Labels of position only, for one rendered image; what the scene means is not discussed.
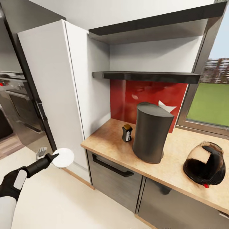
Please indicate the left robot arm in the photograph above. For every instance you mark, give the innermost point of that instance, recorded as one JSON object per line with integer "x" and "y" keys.
{"x": 13, "y": 182}

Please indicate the saucer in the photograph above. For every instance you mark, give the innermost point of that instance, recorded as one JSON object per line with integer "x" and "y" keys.
{"x": 64, "y": 159}

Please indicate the fridge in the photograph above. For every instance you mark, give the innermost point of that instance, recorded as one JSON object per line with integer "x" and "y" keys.
{"x": 62, "y": 58}

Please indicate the electric kettle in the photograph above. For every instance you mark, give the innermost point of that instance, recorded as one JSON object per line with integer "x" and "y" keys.
{"x": 205, "y": 164}

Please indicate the paper coffee filter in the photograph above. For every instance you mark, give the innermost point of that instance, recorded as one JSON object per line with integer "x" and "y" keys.
{"x": 169, "y": 109}

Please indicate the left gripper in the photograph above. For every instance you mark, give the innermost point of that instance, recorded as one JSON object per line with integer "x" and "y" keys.
{"x": 44, "y": 163}

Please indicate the countertop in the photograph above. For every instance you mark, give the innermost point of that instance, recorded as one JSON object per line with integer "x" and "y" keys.
{"x": 107, "y": 142}

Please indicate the bottle of coffee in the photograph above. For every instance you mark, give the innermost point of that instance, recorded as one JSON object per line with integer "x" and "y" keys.
{"x": 127, "y": 130}

